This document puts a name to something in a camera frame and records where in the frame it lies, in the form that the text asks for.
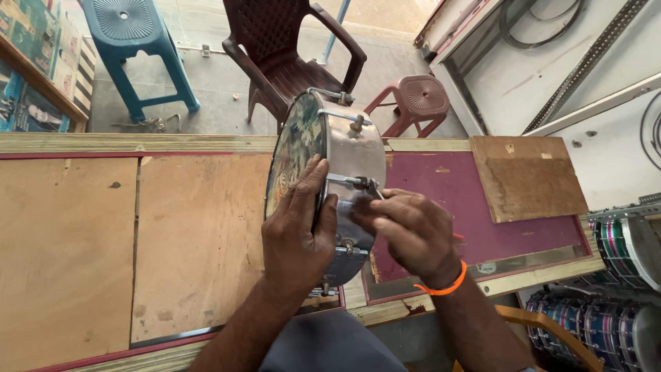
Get person's right hand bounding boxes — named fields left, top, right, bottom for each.
left=351, top=188, right=466, bottom=290

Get person's left hand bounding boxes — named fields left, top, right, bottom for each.
left=261, top=155, right=339, bottom=295

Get steel drum with printed head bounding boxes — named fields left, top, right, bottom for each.
left=263, top=88, right=388, bottom=301

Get orange wristband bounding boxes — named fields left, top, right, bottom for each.
left=413, top=260, right=468, bottom=297

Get small pink plastic stool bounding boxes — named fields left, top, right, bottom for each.
left=364, top=75, right=451, bottom=139

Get person's grey clothing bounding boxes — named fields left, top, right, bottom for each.
left=258, top=309, right=410, bottom=372

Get plywood board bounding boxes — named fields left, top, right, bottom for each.
left=470, top=135, right=590, bottom=224

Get blue pole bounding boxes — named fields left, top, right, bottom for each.
left=323, top=0, right=352, bottom=65

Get maroon plastic armchair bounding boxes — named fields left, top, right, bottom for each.
left=222, top=0, right=368, bottom=130

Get white cabinet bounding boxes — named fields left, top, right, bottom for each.
left=413, top=0, right=661, bottom=210

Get black hoops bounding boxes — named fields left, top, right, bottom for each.
left=498, top=0, right=587, bottom=50

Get slotted metal angle bar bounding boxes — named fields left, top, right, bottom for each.
left=522, top=0, right=649, bottom=135

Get rack of striped drums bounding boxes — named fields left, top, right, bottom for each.
left=524, top=194, right=661, bottom=372

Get teal plastic stool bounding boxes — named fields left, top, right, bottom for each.
left=80, top=0, right=201, bottom=124

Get shelf with posters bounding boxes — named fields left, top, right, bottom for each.
left=0, top=0, right=97, bottom=133

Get metal chain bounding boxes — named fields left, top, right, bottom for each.
left=111, top=114, right=182, bottom=133

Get black cable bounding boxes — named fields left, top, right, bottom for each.
left=639, top=90, right=661, bottom=171

